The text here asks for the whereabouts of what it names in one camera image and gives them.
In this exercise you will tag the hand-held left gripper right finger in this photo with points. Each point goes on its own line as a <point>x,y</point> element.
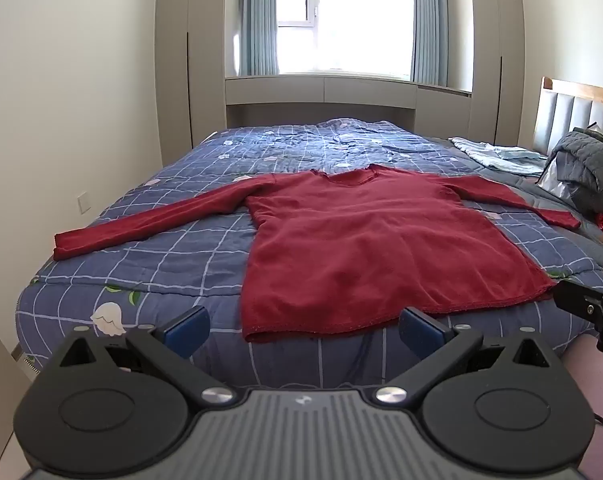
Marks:
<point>421,332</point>

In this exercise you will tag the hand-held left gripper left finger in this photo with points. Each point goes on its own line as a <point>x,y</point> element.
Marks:
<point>189,330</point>

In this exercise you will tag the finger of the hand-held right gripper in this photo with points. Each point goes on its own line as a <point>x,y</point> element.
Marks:
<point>581,302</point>

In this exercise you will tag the red knit sweater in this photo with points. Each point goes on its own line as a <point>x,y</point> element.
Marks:
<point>356,250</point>

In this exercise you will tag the grey quilted mattress pad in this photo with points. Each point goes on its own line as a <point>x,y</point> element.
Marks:
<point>589,255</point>

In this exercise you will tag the blue checked quilt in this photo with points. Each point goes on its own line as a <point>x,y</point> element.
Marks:
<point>181,240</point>

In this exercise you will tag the silver foil bag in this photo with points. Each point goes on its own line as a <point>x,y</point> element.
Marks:
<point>556,185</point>

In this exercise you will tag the grey padded jacket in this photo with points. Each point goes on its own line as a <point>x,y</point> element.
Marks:
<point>586,170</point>

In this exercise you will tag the light blue cloth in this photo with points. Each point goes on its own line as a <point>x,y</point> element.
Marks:
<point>501,160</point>

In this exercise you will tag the padded bed headboard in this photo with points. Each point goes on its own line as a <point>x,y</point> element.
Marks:
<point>576,110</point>

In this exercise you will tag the beige window cabinet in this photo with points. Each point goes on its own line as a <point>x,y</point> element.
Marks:
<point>361,91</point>

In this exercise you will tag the beige wardrobe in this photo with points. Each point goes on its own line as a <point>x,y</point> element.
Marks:
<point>496,60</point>
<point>206,60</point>

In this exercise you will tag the blue-grey curtain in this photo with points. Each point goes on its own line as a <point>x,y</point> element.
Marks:
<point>259,20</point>
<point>429,25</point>

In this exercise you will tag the window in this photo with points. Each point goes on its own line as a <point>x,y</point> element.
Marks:
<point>361,20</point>

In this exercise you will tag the white wall socket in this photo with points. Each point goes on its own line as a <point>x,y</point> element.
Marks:
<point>83,201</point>

